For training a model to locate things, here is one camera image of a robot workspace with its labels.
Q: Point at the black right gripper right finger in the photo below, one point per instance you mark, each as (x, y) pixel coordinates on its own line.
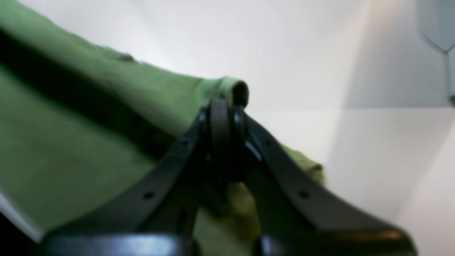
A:
(297, 215)

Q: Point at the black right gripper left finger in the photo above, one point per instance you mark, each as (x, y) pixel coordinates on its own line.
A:
(156, 216)

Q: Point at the green t-shirt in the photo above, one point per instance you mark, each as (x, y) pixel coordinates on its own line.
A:
(81, 122)

